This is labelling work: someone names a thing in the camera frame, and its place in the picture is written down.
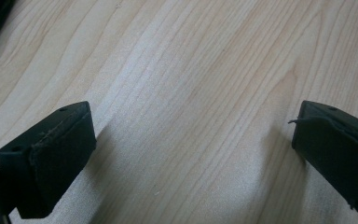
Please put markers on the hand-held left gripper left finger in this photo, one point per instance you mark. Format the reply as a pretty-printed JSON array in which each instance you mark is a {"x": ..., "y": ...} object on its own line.
[{"x": 56, "y": 155}]

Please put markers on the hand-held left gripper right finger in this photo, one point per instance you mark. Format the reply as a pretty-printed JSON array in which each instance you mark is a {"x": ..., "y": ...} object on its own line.
[{"x": 338, "y": 149}]

